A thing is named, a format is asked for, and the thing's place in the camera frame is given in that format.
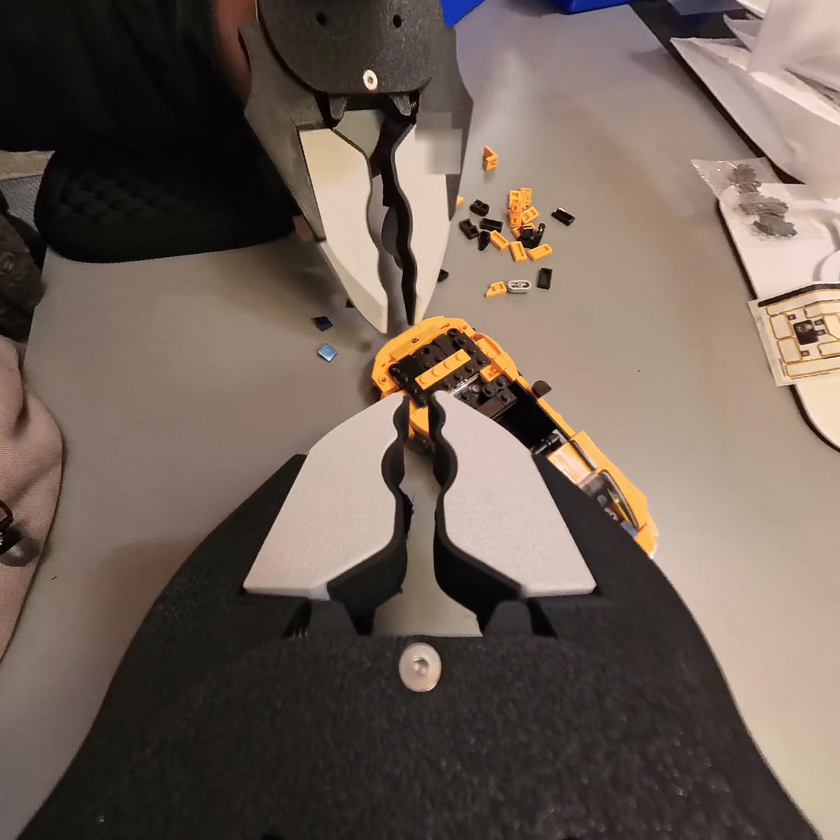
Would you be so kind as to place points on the clear bag of grey parts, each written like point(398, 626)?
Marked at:
point(754, 197)

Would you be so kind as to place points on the person's left forearm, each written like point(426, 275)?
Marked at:
point(98, 65)

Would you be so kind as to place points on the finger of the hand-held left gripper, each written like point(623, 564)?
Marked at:
point(341, 210)
point(430, 216)

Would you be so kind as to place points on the blue plastic bin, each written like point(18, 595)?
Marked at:
point(525, 8)

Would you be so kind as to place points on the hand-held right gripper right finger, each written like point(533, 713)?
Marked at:
point(512, 518)

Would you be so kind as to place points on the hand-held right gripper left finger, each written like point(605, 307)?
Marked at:
point(328, 518)

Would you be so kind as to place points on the pile of lego pieces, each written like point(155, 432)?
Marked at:
point(518, 223)

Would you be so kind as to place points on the sticker sheet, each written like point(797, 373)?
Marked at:
point(800, 334)

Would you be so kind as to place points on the orange lego car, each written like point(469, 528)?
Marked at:
point(577, 459)

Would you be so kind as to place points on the white paper bag pile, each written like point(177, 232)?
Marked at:
point(774, 85)

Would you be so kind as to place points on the black mesh fabric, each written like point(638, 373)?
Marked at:
point(164, 210)

